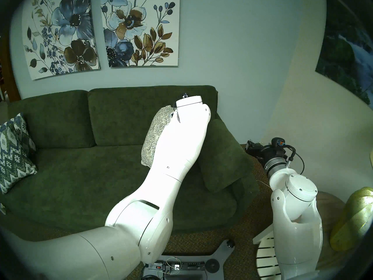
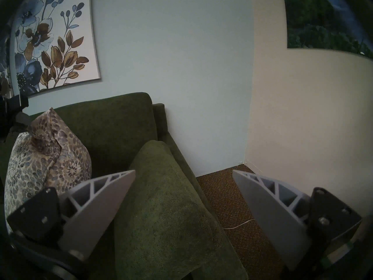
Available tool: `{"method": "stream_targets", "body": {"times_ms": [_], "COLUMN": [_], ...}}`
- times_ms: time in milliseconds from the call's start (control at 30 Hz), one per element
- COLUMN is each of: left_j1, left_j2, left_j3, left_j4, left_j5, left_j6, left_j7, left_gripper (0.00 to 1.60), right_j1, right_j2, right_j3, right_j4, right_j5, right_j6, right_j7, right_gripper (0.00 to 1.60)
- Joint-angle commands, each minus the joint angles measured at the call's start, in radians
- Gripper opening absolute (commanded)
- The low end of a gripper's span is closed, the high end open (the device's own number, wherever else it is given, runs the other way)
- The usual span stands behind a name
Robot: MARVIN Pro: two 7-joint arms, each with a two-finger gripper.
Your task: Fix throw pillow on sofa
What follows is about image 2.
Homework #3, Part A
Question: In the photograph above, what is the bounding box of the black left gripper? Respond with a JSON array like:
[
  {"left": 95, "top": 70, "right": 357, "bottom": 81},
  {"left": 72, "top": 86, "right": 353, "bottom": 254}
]
[{"left": 0, "top": 96, "right": 29, "bottom": 137}]

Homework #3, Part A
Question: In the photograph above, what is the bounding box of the green sofa armrest cushion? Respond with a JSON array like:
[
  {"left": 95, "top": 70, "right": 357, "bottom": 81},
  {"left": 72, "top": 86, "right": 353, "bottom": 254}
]
[{"left": 114, "top": 140, "right": 248, "bottom": 280}]

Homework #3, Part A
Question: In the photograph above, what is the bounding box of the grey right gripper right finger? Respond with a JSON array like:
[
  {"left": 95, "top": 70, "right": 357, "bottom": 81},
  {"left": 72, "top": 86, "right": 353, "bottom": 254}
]
[{"left": 233, "top": 169, "right": 363, "bottom": 271}]

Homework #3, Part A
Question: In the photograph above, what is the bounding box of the waterfall landscape poster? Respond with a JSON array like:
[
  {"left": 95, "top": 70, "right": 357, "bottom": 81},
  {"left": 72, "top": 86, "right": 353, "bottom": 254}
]
[{"left": 283, "top": 0, "right": 373, "bottom": 60}]

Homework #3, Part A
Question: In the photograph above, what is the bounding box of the thin white floor cable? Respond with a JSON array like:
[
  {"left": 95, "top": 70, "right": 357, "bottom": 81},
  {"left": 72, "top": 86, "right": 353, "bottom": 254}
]
[{"left": 223, "top": 219, "right": 256, "bottom": 230}]

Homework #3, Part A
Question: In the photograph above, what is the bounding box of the brown leaf flower canvas painting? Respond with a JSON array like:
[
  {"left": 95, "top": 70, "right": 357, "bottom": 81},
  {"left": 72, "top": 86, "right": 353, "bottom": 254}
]
[{"left": 9, "top": 0, "right": 101, "bottom": 93}]

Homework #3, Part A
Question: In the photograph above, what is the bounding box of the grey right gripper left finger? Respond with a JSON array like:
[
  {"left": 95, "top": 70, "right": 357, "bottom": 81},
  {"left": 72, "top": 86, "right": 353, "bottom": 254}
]
[{"left": 6, "top": 169, "right": 136, "bottom": 261}]

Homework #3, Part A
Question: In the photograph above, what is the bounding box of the pebble print throw pillow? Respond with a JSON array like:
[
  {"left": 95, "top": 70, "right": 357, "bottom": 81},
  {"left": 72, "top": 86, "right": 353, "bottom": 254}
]
[{"left": 4, "top": 107, "right": 92, "bottom": 233}]

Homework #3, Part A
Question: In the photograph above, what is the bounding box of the dark green fabric sofa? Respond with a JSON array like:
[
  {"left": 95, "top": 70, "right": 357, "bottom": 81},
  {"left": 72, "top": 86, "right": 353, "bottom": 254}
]
[{"left": 0, "top": 92, "right": 248, "bottom": 280}]

